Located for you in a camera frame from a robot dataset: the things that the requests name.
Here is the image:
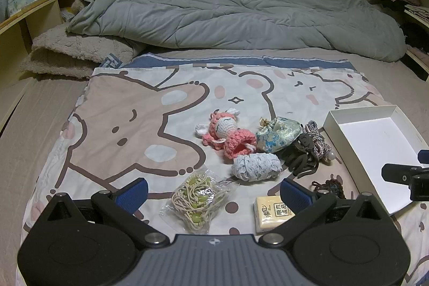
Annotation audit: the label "twisted cord bundle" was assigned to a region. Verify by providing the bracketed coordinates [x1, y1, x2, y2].
[303, 120, 336, 164]

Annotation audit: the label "pink crochet doll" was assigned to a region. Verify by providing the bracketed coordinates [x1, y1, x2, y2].
[195, 108, 258, 159]

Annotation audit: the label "white cardboard box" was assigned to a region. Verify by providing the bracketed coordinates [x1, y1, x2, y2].
[323, 105, 429, 216]

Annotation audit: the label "pale grey yarn ball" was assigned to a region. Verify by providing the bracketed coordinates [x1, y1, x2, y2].
[233, 152, 284, 183]

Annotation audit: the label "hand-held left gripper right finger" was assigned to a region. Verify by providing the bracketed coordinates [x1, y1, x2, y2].
[259, 178, 385, 248]

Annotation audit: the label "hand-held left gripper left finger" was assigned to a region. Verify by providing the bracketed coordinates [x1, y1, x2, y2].
[43, 178, 169, 248]

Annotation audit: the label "floral brocade pouch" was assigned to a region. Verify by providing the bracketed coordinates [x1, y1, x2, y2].
[255, 117, 303, 153]

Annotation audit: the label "cartoon bear printed blanket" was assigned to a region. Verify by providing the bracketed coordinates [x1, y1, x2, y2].
[22, 53, 429, 286]

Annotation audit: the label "bag of hair ties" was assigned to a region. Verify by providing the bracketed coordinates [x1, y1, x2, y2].
[160, 167, 235, 235]

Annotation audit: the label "folded pink clothes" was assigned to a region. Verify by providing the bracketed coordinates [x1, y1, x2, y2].
[407, 46, 429, 64]

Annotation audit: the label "grey duvet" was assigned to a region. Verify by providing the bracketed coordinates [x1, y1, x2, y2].
[65, 0, 408, 63]

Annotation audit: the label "folded beige clothes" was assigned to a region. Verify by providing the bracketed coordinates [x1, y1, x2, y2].
[404, 4, 429, 20]

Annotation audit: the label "wooden bedside shelf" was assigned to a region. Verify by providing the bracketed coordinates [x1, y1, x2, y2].
[0, 0, 86, 139]

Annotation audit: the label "black hair claw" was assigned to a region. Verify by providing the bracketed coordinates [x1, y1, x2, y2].
[280, 133, 320, 177]

